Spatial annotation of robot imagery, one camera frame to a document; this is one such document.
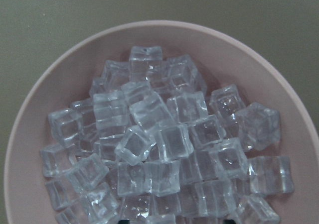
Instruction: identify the pink bowl of ice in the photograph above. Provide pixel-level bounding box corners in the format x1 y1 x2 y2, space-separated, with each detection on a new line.
4 21 319 224

